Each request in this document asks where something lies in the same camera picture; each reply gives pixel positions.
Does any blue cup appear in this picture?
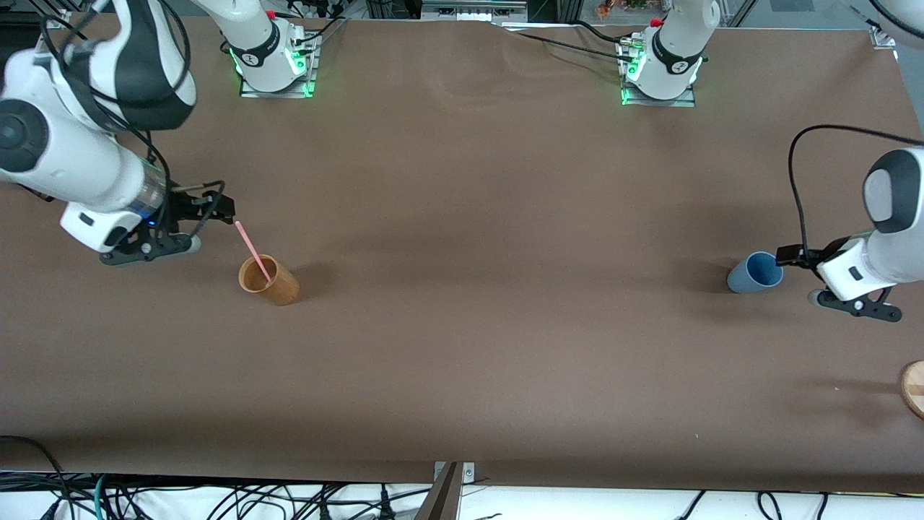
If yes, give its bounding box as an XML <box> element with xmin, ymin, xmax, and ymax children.
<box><xmin>726</xmin><ymin>251</ymin><xmax>785</xmax><ymax>295</ymax></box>

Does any pink straw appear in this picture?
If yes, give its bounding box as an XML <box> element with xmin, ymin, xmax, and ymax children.
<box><xmin>235</xmin><ymin>221</ymin><xmax>274</xmax><ymax>284</ymax></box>

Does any brown bamboo cup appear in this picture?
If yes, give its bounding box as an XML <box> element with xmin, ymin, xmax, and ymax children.
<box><xmin>238</xmin><ymin>253</ymin><xmax>300</xmax><ymax>307</ymax></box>

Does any round wooden disc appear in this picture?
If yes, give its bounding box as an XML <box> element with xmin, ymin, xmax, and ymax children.
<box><xmin>899</xmin><ymin>360</ymin><xmax>924</xmax><ymax>420</ymax></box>

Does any dark table support beam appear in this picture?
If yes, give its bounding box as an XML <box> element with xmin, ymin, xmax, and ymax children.
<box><xmin>414</xmin><ymin>462</ymin><xmax>463</xmax><ymax>520</ymax></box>

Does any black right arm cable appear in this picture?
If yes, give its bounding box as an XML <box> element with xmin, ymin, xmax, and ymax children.
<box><xmin>40</xmin><ymin>0</ymin><xmax>226</xmax><ymax>239</ymax></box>

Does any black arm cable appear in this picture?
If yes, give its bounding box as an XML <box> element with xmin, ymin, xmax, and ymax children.
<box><xmin>788</xmin><ymin>124</ymin><xmax>924</xmax><ymax>255</ymax></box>
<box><xmin>40</xmin><ymin>0</ymin><xmax>226</xmax><ymax>239</ymax></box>

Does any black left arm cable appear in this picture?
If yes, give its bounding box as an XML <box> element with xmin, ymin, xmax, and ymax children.
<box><xmin>788</xmin><ymin>124</ymin><xmax>924</xmax><ymax>255</ymax></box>

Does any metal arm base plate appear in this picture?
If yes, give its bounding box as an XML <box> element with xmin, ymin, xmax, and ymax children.
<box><xmin>619</xmin><ymin>40</ymin><xmax>698</xmax><ymax>108</ymax></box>
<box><xmin>238</xmin><ymin>32</ymin><xmax>319</xmax><ymax>99</ymax></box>

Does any black looped floor cable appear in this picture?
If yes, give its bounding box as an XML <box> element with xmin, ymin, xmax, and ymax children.
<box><xmin>0</xmin><ymin>435</ymin><xmax>73</xmax><ymax>520</ymax></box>

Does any black cable on table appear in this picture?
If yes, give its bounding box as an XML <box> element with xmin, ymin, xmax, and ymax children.
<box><xmin>497</xmin><ymin>20</ymin><xmax>637</xmax><ymax>64</ymax></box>

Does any aluminium frame rail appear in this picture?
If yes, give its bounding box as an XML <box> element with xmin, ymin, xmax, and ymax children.
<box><xmin>419</xmin><ymin>0</ymin><xmax>529</xmax><ymax>22</ymax></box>

